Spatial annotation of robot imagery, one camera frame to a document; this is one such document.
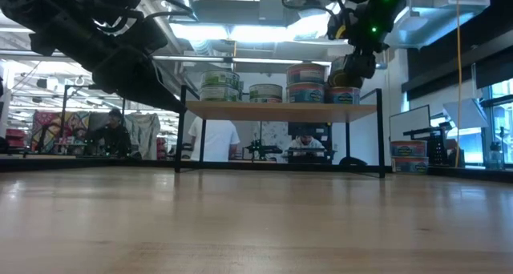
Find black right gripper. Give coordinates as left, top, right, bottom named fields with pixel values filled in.
left=326, top=1, right=390, bottom=81

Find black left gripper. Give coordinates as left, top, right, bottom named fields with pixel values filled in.
left=94, top=17, right=187, bottom=114

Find large gold ringed can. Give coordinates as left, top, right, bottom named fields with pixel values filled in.
left=248, top=83, right=284, bottom=99

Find white hanging cloth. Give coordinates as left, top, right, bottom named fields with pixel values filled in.
left=124, top=112, right=162, bottom=161

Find red object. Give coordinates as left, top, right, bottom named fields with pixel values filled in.
left=156, top=136, right=168, bottom=163

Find person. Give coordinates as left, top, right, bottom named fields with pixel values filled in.
left=289, top=134, right=326, bottom=151
left=188, top=116, right=241, bottom=163
left=84, top=107, right=133, bottom=159

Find grey hanging cloth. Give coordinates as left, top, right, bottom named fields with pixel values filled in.
left=87, top=111, right=113, bottom=131

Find dark cabinet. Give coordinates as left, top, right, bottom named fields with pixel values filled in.
left=287, top=121, right=333, bottom=163

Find small black rounded object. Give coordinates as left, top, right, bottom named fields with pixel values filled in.
left=338, top=156, right=368, bottom=167

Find long ceiling light strip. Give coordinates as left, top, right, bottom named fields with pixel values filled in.
left=151, top=54, right=386, bottom=70

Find silver ceiling pipe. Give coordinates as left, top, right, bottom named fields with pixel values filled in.
left=175, top=0, right=198, bottom=21

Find black equipment stand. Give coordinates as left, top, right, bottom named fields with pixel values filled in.
left=402, top=121, right=456, bottom=165

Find white patterned paper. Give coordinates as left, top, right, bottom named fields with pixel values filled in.
left=259, top=120, right=292, bottom=147

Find colourful patterned quilt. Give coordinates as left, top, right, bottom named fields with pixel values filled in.
left=30, top=110, right=91, bottom=153

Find bright ceiling light panel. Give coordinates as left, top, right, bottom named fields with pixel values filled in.
left=170, top=22, right=300, bottom=43

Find distant black robot arms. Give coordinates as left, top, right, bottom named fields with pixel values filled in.
left=243, top=139, right=284, bottom=163

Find window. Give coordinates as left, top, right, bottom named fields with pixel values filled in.
left=480, top=81, right=513, bottom=165

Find white board dark frame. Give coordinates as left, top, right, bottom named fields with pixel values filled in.
left=388, top=104, right=432, bottom=143

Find large rectangular metal duct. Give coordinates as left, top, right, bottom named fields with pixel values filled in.
left=394, top=0, right=492, bottom=50

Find wooden shelf black metal frame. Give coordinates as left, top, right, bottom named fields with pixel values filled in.
left=175, top=84, right=386, bottom=179

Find black rig frame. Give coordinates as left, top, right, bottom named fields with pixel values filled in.
left=62, top=83, right=127, bottom=143

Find black metal table frame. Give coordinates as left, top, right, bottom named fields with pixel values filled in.
left=0, top=155, right=513, bottom=183

